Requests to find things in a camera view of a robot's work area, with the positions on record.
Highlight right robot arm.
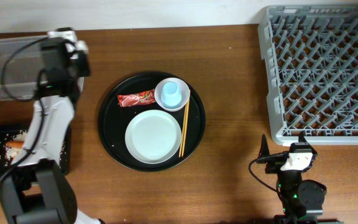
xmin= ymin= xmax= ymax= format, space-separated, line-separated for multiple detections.
xmin=249 ymin=134 xmax=340 ymax=224

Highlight grey dishwasher rack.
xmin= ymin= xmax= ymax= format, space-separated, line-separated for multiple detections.
xmin=258 ymin=5 xmax=358 ymax=146

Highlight orange carrot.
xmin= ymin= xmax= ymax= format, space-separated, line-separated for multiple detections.
xmin=5 ymin=141 xmax=24 ymax=148

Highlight pale green plate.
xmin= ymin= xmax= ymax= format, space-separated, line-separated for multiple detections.
xmin=125 ymin=110 xmax=181 ymax=164

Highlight clear plastic bin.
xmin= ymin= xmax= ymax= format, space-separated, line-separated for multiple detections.
xmin=0 ymin=33 xmax=85 ymax=102

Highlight red snack wrapper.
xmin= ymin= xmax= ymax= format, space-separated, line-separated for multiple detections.
xmin=117 ymin=89 xmax=156 ymax=107

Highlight right wooden chopstick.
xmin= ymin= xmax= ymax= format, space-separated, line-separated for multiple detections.
xmin=181 ymin=90 xmax=191 ymax=158

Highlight white bowl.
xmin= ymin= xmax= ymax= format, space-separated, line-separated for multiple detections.
xmin=155 ymin=78 xmax=190 ymax=112

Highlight light blue cup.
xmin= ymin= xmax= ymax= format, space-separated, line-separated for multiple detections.
xmin=161 ymin=82 xmax=181 ymax=108

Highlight rice and food leftovers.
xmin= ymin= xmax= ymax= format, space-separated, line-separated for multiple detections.
xmin=2 ymin=130 xmax=67 ymax=161

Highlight round black serving tray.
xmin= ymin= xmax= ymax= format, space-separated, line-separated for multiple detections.
xmin=98 ymin=71 xmax=206 ymax=172

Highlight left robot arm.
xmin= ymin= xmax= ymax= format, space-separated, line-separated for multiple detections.
xmin=0 ymin=27 xmax=103 ymax=223

